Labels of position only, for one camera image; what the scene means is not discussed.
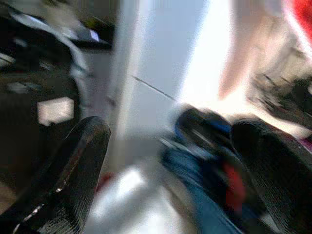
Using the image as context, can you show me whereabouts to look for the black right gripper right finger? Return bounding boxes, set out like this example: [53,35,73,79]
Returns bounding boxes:
[231,119,312,234]

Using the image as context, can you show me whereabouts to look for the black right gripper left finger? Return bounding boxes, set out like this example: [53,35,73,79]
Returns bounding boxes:
[9,116,112,234]

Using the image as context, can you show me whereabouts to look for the dark blue garment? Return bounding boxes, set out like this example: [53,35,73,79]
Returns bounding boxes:
[159,108,269,234]

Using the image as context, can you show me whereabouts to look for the black office chair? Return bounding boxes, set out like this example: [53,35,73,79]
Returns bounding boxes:
[0,4,115,137]

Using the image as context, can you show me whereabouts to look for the red cloth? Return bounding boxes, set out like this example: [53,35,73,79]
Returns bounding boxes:
[284,0,312,42]

